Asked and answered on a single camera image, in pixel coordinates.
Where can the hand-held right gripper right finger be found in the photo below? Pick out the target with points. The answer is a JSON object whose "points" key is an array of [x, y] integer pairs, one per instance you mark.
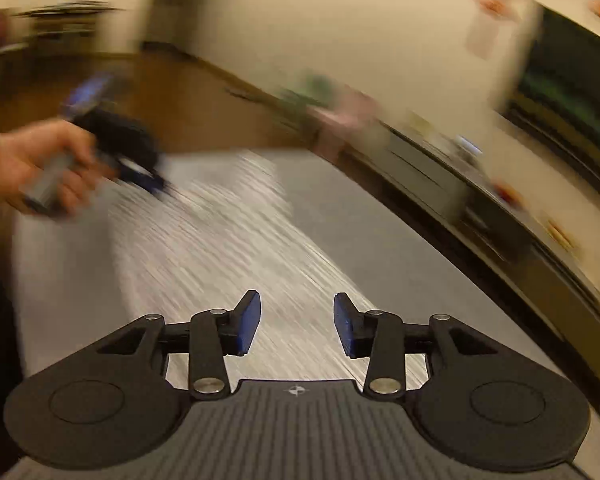
{"points": [[343, 325]]}

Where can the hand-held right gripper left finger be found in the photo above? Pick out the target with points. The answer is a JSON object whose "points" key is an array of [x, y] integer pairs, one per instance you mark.
{"points": [[247, 322]]}

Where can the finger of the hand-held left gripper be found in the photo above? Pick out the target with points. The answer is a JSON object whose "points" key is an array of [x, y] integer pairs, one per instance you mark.
{"points": [[147, 180]]}

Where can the person's left hand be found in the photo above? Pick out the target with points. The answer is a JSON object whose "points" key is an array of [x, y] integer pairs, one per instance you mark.
{"points": [[30, 155]]}

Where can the white desk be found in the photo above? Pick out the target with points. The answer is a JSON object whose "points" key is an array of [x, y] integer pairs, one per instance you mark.
{"points": [[67, 15]]}

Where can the low grey cabinet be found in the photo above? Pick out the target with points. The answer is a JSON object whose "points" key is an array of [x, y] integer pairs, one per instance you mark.
{"points": [[480, 220]]}

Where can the green plant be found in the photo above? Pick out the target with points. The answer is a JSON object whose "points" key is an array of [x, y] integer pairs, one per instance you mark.
{"points": [[310, 92]]}

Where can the pink cloth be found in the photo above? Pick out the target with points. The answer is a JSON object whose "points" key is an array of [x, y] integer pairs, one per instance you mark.
{"points": [[347, 120]]}

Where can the dark television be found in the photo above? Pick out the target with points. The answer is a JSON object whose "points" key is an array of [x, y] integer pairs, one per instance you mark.
{"points": [[565, 110]]}

